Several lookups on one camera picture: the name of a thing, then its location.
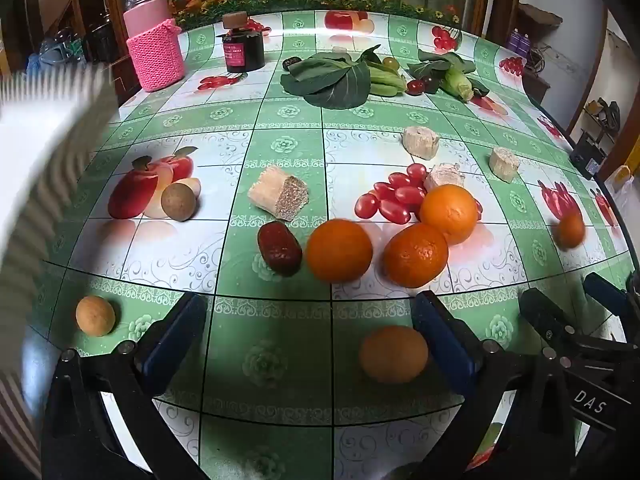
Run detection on black pot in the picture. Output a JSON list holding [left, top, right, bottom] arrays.
[[85, 22, 118, 63]]

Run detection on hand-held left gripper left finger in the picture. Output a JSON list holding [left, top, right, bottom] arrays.
[[42, 291, 211, 480]]

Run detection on black box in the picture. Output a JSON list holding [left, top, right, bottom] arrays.
[[570, 130, 608, 178]]

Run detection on small orange fruit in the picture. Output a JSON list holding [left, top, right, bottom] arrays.
[[555, 212, 587, 250]]

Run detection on pink bottle with knitted sleeve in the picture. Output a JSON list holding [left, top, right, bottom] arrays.
[[122, 0, 186, 93]]

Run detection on red date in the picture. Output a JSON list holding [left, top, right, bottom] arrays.
[[257, 221, 303, 277]]

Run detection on corn cob in husk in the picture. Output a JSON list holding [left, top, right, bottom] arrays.
[[440, 67, 491, 103]]

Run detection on green fruit-print tablecloth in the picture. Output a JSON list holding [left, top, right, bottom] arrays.
[[20, 7, 633, 480]]

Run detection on orange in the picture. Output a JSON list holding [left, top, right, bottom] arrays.
[[305, 218, 374, 284], [383, 222, 449, 289], [419, 184, 479, 246]]

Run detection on large sugarcane piece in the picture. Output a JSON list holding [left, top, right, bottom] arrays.
[[247, 165, 311, 222]]

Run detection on dark jar with wooden lid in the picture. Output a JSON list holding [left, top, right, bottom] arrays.
[[217, 11, 266, 73]]

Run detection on large brown longan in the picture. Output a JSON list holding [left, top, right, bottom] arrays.
[[358, 325, 430, 385]]

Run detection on small brown longan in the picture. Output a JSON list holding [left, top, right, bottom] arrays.
[[161, 182, 198, 222]]

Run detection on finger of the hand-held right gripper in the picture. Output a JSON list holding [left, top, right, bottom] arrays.
[[519, 289, 640, 362], [582, 271, 640, 320]]

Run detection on white tray with striped rim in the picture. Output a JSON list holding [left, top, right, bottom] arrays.
[[0, 67, 121, 476]]

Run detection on small tan longan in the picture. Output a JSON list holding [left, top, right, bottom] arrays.
[[75, 295, 117, 338]]

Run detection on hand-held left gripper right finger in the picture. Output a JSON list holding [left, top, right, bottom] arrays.
[[411, 290, 588, 480]]

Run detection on green cucumber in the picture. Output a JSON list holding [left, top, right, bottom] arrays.
[[367, 62, 408, 98]]

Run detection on large green leaf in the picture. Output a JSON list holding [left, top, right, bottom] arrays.
[[280, 45, 383, 110]]

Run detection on leafy greens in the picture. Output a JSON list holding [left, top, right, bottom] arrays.
[[406, 49, 476, 91]]

